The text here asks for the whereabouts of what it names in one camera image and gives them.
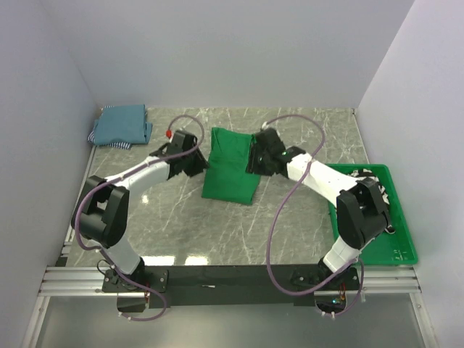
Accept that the green tank top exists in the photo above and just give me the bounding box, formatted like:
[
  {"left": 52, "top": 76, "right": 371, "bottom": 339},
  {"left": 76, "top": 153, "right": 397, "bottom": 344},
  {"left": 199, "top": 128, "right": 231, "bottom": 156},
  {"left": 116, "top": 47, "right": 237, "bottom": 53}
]
[{"left": 202, "top": 127, "right": 260, "bottom": 205}]

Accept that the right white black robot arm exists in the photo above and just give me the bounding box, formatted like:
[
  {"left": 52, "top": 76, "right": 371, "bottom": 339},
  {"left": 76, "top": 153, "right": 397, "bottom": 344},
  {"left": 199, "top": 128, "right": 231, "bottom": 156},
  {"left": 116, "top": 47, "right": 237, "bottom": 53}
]
[{"left": 246, "top": 128, "right": 392, "bottom": 289}]

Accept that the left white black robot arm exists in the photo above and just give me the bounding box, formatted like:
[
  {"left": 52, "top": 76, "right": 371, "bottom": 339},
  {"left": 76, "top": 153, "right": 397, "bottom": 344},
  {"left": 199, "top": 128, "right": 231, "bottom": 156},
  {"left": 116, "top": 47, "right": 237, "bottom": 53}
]
[{"left": 71, "top": 130, "right": 208, "bottom": 291}]

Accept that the blue white striped tank top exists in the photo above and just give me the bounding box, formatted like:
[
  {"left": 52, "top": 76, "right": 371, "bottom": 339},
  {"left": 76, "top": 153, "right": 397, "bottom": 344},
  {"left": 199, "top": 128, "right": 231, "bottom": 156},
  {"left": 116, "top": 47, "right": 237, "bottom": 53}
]
[{"left": 88, "top": 106, "right": 149, "bottom": 150}]

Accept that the black white striped tank top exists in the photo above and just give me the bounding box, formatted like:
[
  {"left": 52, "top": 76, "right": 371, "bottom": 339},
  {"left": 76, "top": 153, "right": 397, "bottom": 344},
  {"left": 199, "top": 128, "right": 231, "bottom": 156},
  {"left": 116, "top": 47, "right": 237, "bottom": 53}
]
[{"left": 347, "top": 167, "right": 398, "bottom": 235}]

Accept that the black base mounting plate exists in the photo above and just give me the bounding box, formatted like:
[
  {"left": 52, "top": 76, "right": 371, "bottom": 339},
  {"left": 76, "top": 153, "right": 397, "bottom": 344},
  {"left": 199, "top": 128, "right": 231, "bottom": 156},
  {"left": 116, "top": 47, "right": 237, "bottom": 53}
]
[{"left": 101, "top": 264, "right": 360, "bottom": 312}]

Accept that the green plastic tray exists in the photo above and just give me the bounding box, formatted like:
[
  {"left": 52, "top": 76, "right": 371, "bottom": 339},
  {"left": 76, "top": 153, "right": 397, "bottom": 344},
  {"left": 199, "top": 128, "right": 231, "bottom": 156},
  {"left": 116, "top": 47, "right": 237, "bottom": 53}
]
[{"left": 329, "top": 164, "right": 418, "bottom": 266}]

